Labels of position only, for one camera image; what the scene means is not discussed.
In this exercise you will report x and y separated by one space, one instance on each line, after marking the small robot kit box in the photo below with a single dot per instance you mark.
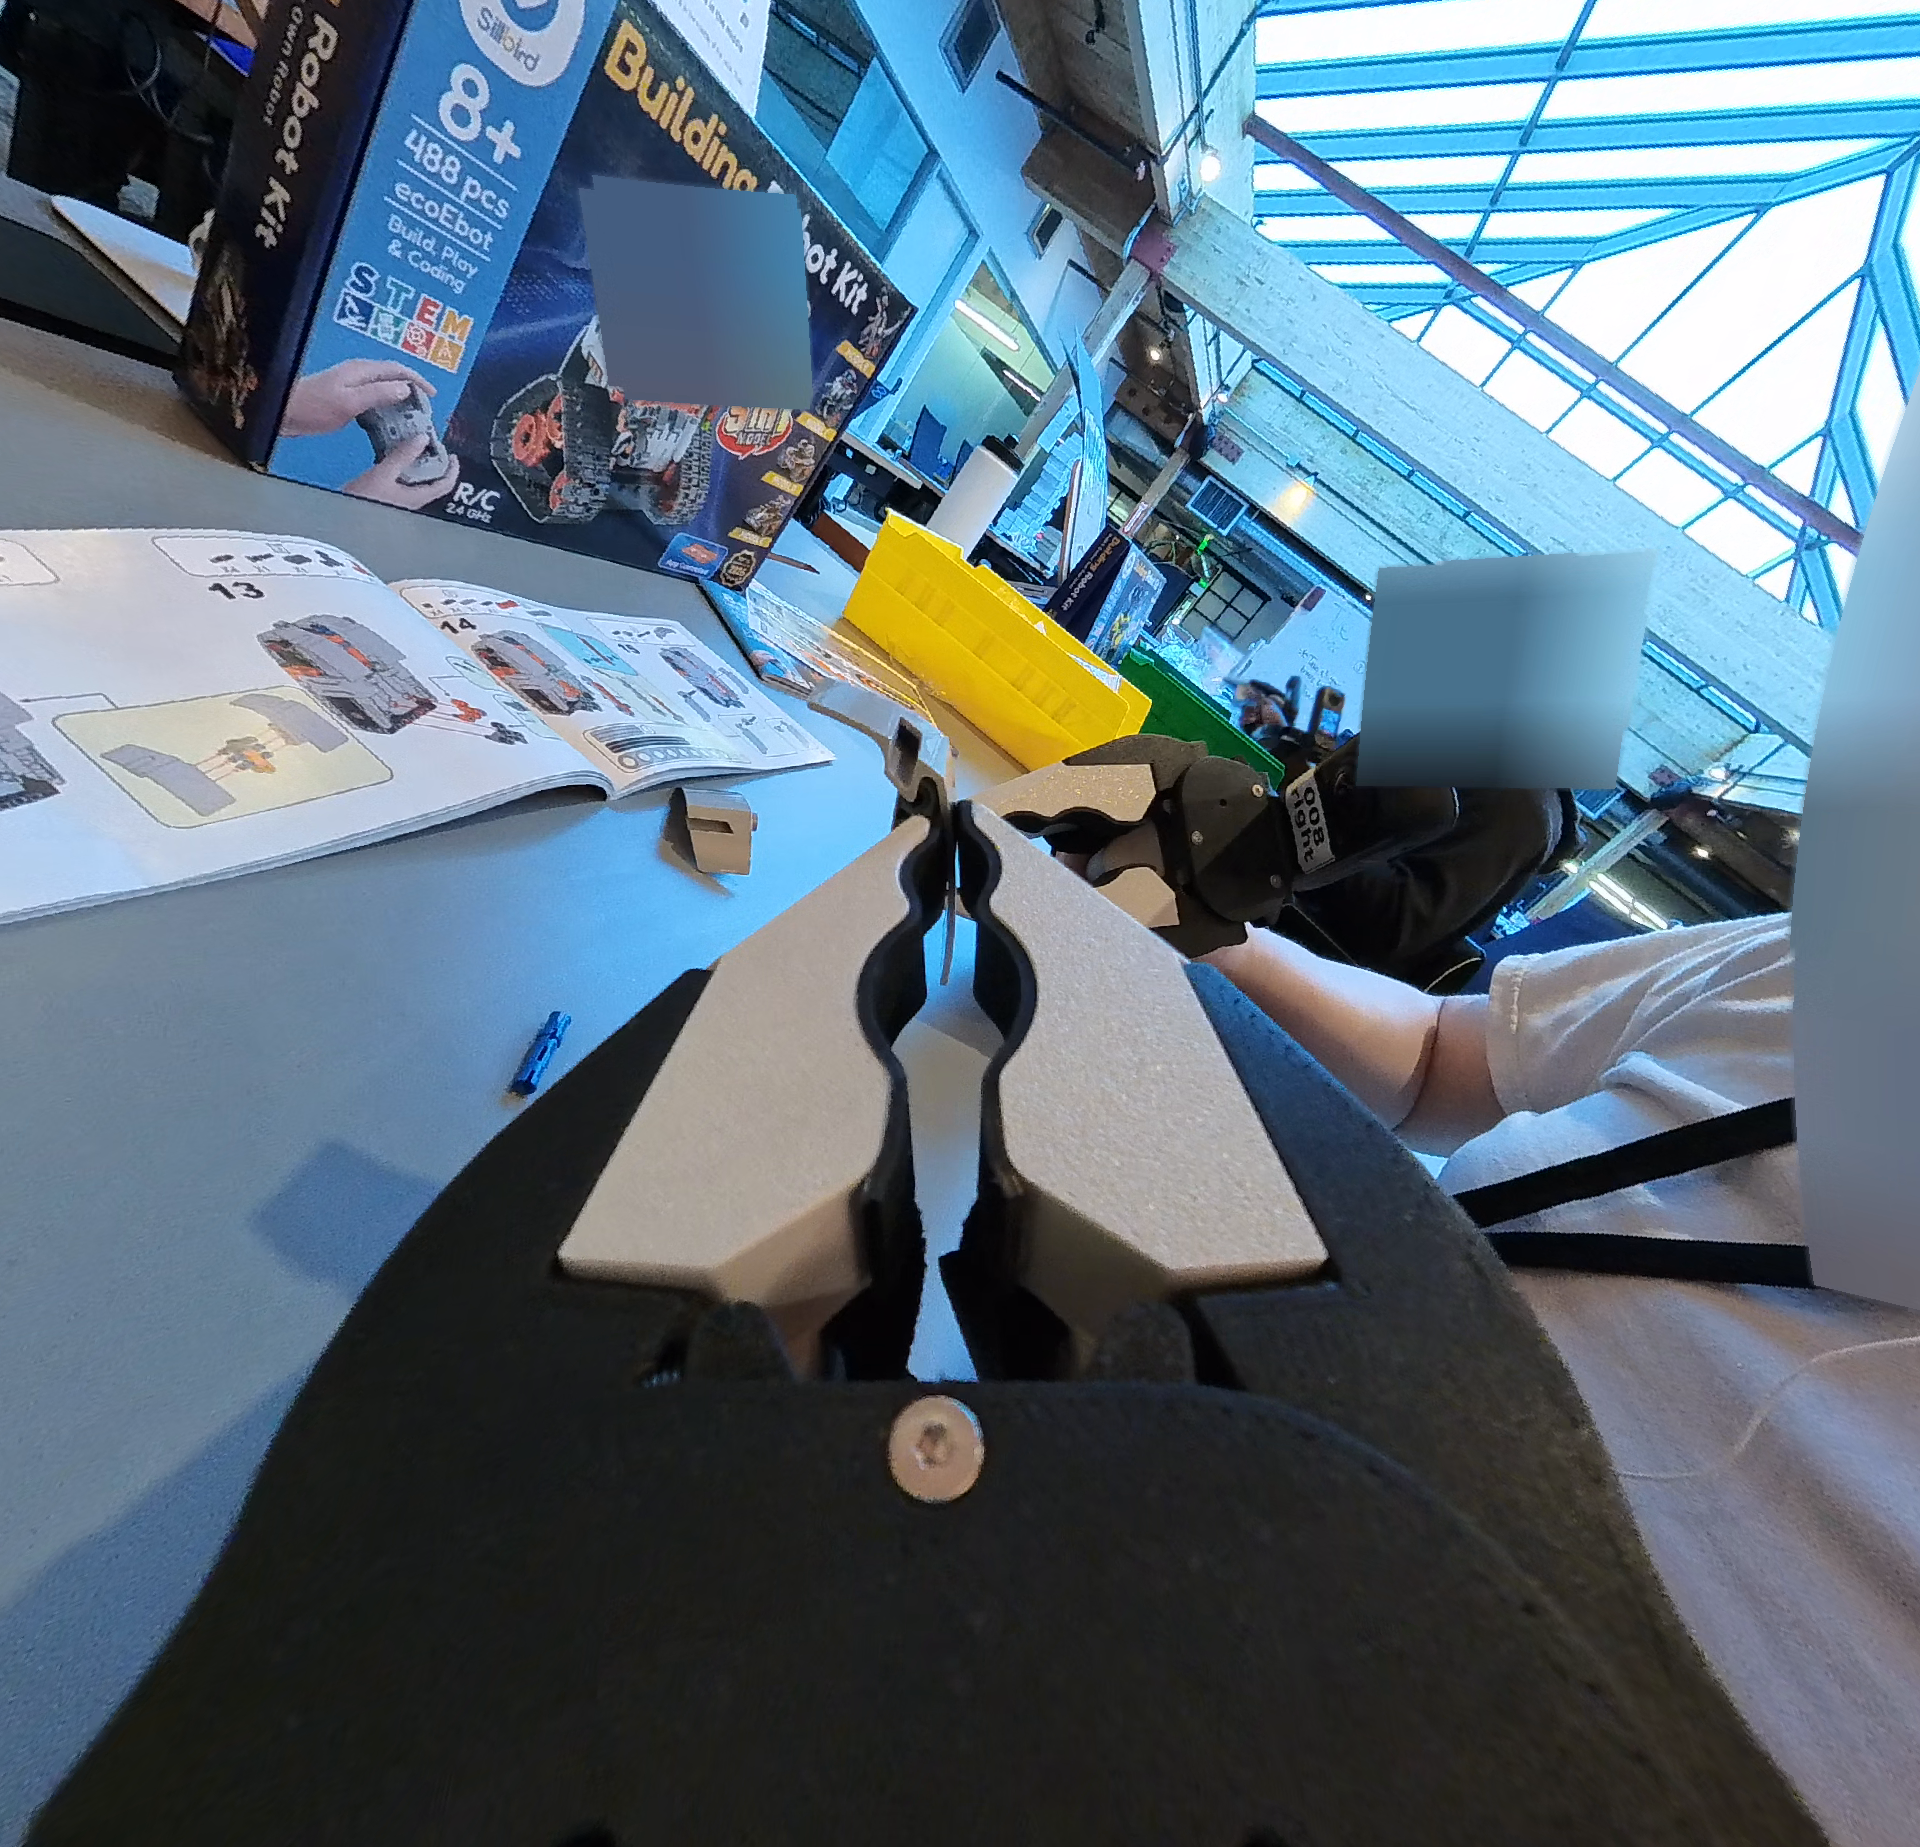
1111 603

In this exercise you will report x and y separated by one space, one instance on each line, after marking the loose blue pin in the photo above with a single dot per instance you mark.
540 1052

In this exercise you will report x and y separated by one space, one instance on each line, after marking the open instruction manual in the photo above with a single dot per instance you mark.
135 633

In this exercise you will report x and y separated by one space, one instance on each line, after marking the yellow parts bin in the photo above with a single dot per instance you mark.
975 633

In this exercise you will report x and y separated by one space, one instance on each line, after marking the blue cover booklet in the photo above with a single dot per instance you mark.
765 649

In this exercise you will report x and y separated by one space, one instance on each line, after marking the green parts bin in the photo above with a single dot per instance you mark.
1200 709

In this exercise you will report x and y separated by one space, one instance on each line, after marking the person's right forearm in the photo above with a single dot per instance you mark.
1335 1022

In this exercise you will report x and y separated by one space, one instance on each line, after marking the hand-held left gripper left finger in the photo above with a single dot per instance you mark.
720 1128

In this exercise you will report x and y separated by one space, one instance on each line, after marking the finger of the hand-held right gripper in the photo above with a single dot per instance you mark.
1142 877
1080 795

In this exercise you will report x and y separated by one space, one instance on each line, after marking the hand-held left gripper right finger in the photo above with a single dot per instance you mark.
1155 1128

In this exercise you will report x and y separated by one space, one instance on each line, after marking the large robot kit box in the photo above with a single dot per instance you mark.
450 303

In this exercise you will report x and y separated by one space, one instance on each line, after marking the grey curved panel piece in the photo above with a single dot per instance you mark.
705 829
871 711

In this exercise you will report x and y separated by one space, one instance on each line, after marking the white bottle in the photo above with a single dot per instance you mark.
975 505

